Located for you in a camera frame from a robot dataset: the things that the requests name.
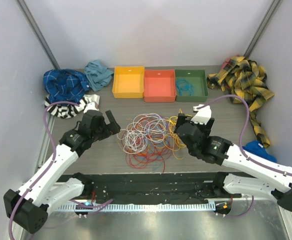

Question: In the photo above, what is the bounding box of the white cable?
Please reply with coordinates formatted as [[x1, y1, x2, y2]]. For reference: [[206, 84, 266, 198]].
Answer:
[[116, 112, 167, 154]]

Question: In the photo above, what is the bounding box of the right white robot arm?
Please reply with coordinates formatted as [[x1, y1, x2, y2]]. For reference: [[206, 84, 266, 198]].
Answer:
[[174, 113, 292, 212]]

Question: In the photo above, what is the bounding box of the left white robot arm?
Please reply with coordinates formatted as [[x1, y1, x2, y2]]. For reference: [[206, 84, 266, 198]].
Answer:
[[3, 110, 121, 235]]

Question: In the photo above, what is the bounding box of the black white striped cloth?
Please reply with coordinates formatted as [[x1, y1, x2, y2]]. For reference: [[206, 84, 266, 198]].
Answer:
[[47, 94, 100, 119]]

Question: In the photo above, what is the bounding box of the yellow plastic bin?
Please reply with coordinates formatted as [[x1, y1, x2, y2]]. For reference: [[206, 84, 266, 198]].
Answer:
[[112, 66, 145, 99]]

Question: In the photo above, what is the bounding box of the light blue cloth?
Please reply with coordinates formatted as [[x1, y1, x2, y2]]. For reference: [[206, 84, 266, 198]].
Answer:
[[84, 60, 114, 92]]

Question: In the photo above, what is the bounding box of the orange plastic bin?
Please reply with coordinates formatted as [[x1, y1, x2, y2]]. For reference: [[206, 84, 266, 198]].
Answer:
[[143, 69, 177, 103]]

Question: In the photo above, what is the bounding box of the green plastic bin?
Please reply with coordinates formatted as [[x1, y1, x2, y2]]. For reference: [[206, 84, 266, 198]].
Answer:
[[175, 69, 209, 103]]

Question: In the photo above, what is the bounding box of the blue plaid shirt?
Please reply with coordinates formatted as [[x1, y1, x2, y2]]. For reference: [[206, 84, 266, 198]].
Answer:
[[43, 69, 91, 104]]

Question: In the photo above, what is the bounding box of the bright blue cloth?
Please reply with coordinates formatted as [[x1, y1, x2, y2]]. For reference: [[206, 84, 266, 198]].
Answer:
[[242, 140, 277, 163]]

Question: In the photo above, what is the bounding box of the pink cloth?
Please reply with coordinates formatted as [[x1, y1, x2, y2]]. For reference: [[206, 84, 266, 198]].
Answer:
[[220, 54, 241, 73]]

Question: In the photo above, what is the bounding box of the yellow plaid shirt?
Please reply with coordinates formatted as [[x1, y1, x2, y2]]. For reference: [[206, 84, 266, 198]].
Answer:
[[206, 56, 275, 148]]

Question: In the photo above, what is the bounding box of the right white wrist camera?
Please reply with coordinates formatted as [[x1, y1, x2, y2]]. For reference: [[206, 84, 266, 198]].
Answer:
[[191, 104, 212, 125]]

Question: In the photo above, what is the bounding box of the yellow cable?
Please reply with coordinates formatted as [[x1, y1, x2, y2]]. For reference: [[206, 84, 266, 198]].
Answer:
[[162, 108, 195, 161]]

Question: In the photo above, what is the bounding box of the teal cable in bin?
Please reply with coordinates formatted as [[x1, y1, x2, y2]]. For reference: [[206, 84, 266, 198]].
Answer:
[[175, 77, 196, 97]]

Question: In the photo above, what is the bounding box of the red cable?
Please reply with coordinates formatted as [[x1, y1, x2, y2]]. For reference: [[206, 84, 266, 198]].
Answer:
[[117, 114, 179, 174]]

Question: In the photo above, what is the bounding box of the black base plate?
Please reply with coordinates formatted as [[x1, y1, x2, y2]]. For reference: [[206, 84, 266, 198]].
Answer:
[[58, 172, 241, 205]]

